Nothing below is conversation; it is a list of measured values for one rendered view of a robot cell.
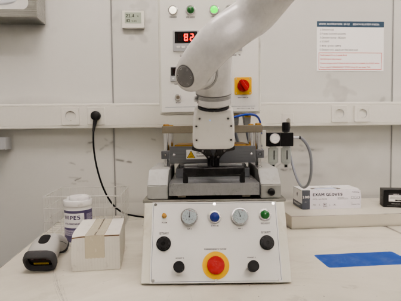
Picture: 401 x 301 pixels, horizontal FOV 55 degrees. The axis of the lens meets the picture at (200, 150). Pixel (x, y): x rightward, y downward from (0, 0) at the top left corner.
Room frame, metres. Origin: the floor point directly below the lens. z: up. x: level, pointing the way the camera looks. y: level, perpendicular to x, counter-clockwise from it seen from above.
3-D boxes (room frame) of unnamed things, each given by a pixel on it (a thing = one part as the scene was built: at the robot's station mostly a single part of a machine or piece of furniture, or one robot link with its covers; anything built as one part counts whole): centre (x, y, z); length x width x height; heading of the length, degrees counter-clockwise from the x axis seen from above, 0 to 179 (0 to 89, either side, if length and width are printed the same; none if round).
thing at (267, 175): (1.04, -0.17, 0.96); 0.26 x 0.05 x 0.07; 0
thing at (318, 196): (1.49, -0.49, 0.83); 0.23 x 0.12 x 0.07; 93
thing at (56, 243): (1.02, 0.41, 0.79); 0.20 x 0.08 x 0.08; 4
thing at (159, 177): (1.05, 0.11, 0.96); 0.25 x 0.05 x 0.07; 0
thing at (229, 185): (1.07, -0.03, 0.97); 0.30 x 0.22 x 0.08; 0
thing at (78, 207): (1.18, 0.38, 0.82); 0.09 x 0.09 x 0.15
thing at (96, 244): (1.03, 0.28, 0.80); 0.19 x 0.13 x 0.09; 4
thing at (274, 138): (1.25, -0.25, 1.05); 0.15 x 0.05 x 0.15; 90
